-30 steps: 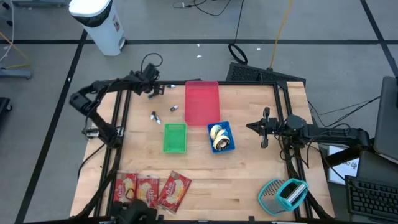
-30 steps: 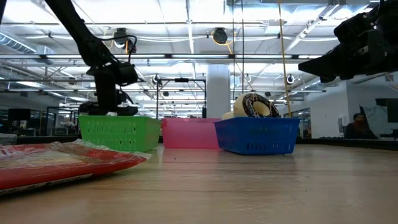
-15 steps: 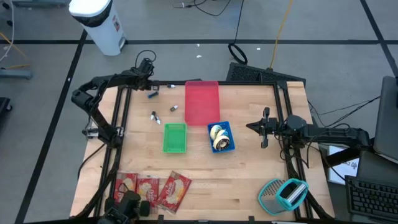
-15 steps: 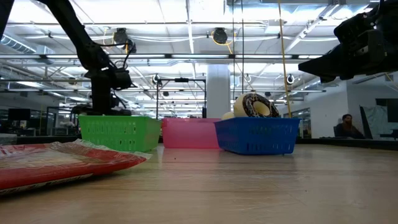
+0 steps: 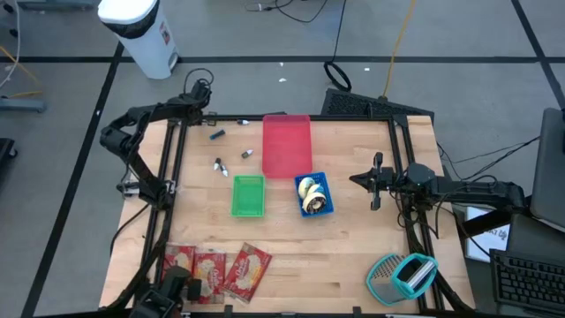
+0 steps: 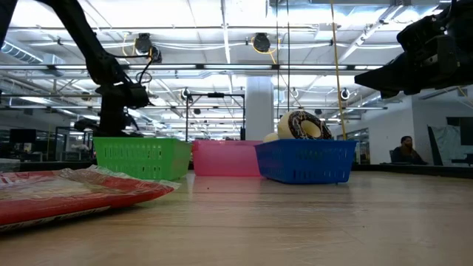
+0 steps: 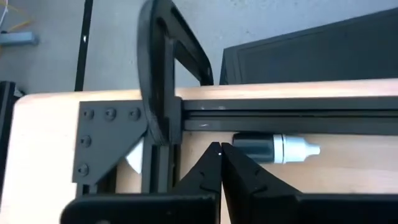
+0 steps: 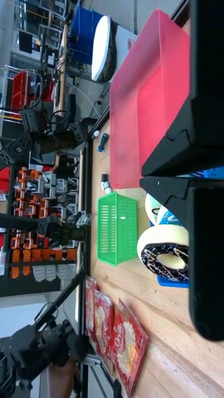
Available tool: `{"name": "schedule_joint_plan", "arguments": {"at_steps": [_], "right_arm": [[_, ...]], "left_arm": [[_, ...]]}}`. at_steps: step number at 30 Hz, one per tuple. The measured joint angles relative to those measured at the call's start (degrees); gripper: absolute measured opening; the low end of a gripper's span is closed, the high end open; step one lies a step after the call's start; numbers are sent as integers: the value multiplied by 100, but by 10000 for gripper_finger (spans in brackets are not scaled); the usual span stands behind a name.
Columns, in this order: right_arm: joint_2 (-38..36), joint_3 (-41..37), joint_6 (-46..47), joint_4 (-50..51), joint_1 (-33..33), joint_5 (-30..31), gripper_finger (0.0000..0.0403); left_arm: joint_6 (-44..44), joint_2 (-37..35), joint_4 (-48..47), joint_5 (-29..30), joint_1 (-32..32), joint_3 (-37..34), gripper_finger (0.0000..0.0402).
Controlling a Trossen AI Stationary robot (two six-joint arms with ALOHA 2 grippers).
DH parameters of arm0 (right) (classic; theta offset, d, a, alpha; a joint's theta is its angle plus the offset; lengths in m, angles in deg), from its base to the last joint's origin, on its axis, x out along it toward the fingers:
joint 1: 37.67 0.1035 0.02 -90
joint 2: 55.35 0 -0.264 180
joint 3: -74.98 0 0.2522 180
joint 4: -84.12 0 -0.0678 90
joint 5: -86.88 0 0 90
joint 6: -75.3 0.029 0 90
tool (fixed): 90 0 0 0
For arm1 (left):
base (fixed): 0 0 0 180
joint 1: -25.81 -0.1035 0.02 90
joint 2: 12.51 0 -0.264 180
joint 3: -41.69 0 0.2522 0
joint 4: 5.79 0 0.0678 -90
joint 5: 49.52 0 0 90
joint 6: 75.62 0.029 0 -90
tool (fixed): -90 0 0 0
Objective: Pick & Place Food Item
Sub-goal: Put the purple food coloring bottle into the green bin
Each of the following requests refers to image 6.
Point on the black metal frame stand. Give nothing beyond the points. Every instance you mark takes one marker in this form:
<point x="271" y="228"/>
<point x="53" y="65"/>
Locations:
<point x="216" y="95"/>

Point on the pink plastic bin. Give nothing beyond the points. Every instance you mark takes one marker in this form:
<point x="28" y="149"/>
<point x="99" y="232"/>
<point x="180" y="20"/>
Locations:
<point x="225" y="159"/>

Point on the green plastic basket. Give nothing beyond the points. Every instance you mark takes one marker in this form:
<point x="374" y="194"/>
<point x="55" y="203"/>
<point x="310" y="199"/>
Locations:
<point x="142" y="157"/>

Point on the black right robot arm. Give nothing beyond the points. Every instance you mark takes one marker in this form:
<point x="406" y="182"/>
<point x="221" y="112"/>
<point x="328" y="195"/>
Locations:
<point x="463" y="9"/>

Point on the blue plastic basket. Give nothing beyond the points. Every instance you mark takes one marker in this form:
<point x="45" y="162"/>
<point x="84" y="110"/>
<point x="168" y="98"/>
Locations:
<point x="305" y="160"/>

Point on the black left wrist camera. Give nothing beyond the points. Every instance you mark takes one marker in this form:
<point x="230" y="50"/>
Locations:
<point x="137" y="96"/>

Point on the small grey box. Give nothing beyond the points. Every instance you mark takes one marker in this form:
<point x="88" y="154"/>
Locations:
<point x="9" y="165"/>

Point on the white building column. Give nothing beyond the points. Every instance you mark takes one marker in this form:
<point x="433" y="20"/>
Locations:
<point x="259" y="111"/>

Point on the seated person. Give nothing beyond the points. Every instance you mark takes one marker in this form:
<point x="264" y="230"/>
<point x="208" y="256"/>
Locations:
<point x="406" y="153"/>

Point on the chocolate frosted toy donut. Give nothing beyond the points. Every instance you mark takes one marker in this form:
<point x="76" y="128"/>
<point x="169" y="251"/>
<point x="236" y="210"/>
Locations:
<point x="295" y="125"/>

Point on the red plastic-wrapped flat packet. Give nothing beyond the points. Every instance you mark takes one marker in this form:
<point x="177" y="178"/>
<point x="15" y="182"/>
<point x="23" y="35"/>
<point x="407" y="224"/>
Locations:
<point x="74" y="192"/>

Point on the cream toy donut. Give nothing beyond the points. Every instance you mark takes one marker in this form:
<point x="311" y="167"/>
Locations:
<point x="271" y="137"/>

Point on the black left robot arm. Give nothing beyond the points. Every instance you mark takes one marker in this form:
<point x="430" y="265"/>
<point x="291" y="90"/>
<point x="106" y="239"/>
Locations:
<point x="92" y="48"/>

